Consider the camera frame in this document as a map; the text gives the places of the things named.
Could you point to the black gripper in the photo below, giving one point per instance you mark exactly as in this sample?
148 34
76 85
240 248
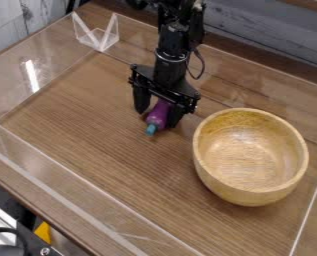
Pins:
164 80

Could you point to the purple toy eggplant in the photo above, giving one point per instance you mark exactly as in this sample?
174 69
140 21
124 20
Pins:
157 117

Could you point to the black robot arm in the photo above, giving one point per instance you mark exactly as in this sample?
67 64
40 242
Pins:
182 29

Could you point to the brown wooden bowl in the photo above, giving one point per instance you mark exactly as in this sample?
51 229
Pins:
251 156

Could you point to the clear acrylic corner bracket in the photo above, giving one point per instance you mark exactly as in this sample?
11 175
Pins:
100 39

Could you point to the clear acrylic barrier wall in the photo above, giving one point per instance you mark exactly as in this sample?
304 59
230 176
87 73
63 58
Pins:
104 225

